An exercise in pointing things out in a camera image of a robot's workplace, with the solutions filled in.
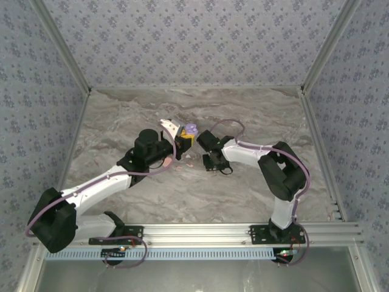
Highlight small circuit board with LED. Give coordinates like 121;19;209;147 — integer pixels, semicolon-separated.
275;248;301;264
101;246;128;260

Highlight thin black left gripper cable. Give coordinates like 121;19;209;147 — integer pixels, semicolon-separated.
148;157;168;170

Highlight aluminium table edge rail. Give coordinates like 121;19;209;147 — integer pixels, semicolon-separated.
298;89;348;222
57;91;92;191

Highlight wide aluminium base rail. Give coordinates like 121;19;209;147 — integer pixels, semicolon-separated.
33;223;364;247

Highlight light blue slotted cable duct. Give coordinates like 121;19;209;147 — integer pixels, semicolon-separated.
45;246;279;261

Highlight aluminium frame post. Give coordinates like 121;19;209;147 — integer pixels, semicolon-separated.
300;0;364;94
29;0;93;94

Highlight aluminium frame leg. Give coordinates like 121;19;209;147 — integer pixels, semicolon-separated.
346;245;379;292
16;245;46;292

